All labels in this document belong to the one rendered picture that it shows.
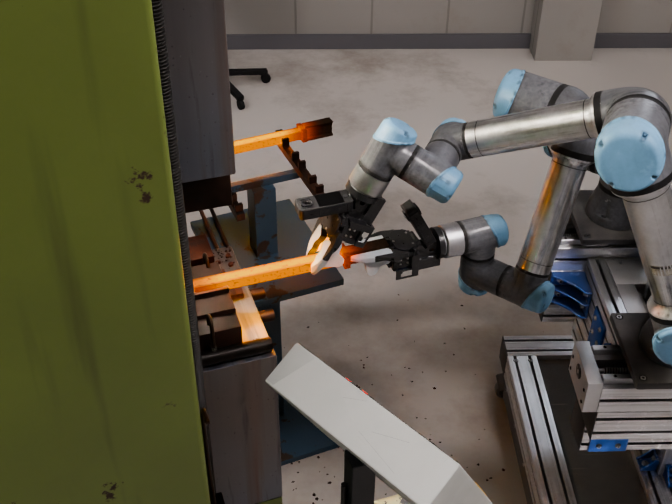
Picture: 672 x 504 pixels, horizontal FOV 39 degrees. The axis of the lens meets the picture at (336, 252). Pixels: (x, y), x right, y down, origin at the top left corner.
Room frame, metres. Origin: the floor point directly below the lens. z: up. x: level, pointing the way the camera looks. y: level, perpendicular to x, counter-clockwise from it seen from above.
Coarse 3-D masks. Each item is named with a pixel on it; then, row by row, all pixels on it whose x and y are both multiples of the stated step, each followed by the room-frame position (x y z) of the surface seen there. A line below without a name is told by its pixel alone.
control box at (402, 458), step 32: (288, 352) 1.08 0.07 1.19; (288, 384) 1.03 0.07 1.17; (320, 384) 1.01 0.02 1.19; (352, 384) 1.00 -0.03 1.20; (320, 416) 0.96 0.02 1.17; (352, 416) 0.95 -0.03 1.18; (384, 416) 0.94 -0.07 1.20; (352, 448) 0.91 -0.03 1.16; (384, 448) 0.89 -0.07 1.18; (416, 448) 0.88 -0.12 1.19; (384, 480) 0.92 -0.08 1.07; (416, 480) 0.84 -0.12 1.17; (448, 480) 0.83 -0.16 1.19
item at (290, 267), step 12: (372, 240) 1.60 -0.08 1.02; (384, 240) 1.60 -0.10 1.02; (348, 252) 1.56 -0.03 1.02; (360, 252) 1.57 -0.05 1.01; (264, 264) 1.53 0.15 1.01; (276, 264) 1.53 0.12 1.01; (288, 264) 1.53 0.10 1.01; (300, 264) 1.53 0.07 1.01; (348, 264) 1.55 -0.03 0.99; (216, 276) 1.49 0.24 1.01; (228, 276) 1.49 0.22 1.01; (240, 276) 1.49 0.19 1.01; (252, 276) 1.49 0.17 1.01; (264, 276) 1.50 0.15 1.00; (276, 276) 1.50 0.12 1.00; (288, 276) 1.51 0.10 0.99; (204, 288) 1.45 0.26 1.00
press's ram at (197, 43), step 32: (192, 0) 1.30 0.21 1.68; (192, 32) 1.30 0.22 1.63; (224, 32) 1.32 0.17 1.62; (192, 64) 1.30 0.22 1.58; (224, 64) 1.32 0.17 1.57; (192, 96) 1.30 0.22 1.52; (224, 96) 1.32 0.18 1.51; (192, 128) 1.30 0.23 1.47; (224, 128) 1.32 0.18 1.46; (192, 160) 1.30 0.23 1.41; (224, 160) 1.31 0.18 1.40
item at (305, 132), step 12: (324, 120) 2.23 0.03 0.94; (276, 132) 2.19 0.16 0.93; (288, 132) 2.19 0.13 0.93; (300, 132) 2.19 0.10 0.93; (312, 132) 2.21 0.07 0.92; (324, 132) 2.23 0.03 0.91; (240, 144) 2.12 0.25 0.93; (252, 144) 2.13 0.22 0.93; (264, 144) 2.14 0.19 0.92; (276, 144) 2.16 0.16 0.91
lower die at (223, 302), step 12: (204, 264) 1.55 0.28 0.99; (216, 264) 1.55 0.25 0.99; (204, 276) 1.50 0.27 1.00; (216, 288) 1.46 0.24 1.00; (228, 288) 1.46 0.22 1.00; (204, 300) 1.43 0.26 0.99; (216, 300) 1.43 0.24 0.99; (228, 300) 1.43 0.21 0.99; (204, 312) 1.40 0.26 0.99; (216, 312) 1.40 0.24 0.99; (228, 312) 1.40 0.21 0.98; (204, 324) 1.37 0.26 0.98; (216, 324) 1.37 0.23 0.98; (228, 324) 1.37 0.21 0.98; (240, 324) 1.37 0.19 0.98; (204, 336) 1.34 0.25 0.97; (216, 336) 1.35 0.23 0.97; (228, 336) 1.36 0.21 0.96; (240, 336) 1.37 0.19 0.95; (204, 348) 1.34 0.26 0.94
